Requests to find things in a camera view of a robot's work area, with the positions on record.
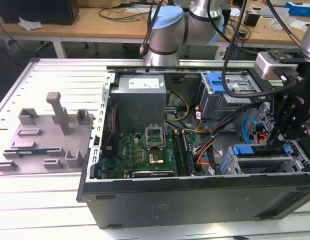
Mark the crumpled clear plastic bag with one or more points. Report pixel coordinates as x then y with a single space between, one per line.
30 25

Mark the green motherboard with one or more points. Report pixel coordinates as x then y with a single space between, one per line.
130 150

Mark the RAM stick on rack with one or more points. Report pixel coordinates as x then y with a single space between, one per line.
32 151

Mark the white open box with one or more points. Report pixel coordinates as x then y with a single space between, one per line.
297 25

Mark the large black box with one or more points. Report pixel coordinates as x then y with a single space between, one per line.
37 12

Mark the silver optical drive cage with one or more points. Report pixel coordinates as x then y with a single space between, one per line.
215 107

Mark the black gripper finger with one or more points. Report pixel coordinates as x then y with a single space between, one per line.
298 130
282 110

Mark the grey power supply unit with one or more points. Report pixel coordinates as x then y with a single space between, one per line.
140 105

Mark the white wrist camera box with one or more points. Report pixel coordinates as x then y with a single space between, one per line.
265 66

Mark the grey flat box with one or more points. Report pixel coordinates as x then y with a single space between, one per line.
285 12

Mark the wooden desk white frame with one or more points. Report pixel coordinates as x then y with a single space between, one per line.
77 27

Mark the black open PC case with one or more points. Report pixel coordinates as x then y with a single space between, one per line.
195 205

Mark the black graphics card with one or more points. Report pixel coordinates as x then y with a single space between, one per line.
152 174

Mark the blue drive cage latch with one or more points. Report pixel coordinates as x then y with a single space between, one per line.
215 83

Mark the blue cardboard box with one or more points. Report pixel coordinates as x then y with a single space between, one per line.
301 10

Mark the grey parts rack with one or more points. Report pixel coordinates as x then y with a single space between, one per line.
45 155

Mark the small black box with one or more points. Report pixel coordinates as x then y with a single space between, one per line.
252 18

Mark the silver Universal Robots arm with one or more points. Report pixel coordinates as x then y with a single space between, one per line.
167 35

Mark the silver disk bay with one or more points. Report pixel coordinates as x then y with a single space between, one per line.
298 163

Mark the CPU socket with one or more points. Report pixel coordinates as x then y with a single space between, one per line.
156 158

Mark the clear plastic bags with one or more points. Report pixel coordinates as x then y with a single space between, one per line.
275 23

